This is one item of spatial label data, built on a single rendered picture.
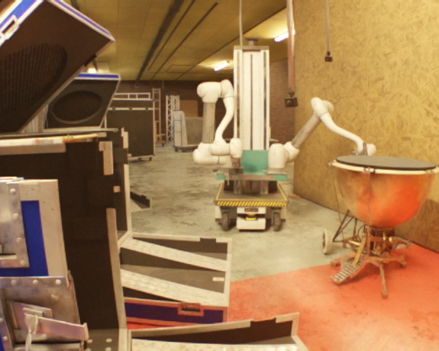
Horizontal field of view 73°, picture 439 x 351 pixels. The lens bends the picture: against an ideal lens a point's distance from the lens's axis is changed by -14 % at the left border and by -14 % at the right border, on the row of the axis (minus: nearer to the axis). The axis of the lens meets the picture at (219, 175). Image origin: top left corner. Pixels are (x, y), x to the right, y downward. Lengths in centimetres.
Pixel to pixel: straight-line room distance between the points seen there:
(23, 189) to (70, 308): 17
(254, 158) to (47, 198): 297
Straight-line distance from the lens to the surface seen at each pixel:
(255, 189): 344
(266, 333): 168
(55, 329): 47
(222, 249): 268
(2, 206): 46
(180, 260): 239
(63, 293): 48
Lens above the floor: 102
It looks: 9 degrees down
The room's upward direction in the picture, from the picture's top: straight up
